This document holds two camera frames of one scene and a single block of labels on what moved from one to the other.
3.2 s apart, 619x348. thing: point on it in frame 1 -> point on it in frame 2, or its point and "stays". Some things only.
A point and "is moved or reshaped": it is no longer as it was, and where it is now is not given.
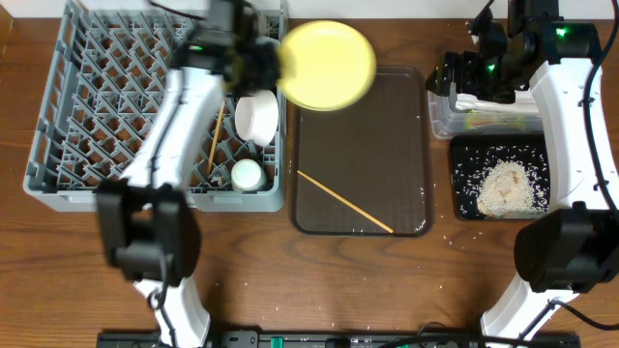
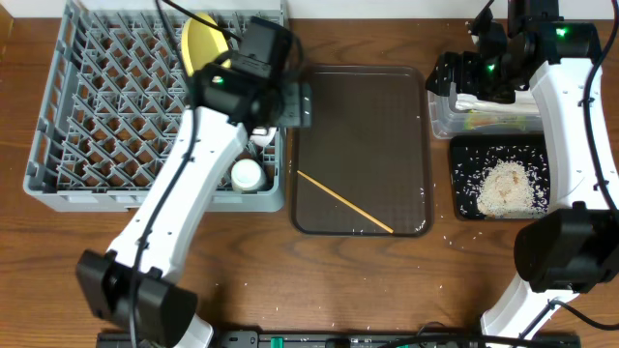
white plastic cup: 246,175 stays
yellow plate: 336,66 is moved or reshaped
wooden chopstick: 344,202 stays
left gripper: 268,58 -> 295,106
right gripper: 463,62 stays
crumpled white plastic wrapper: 525,101 stays
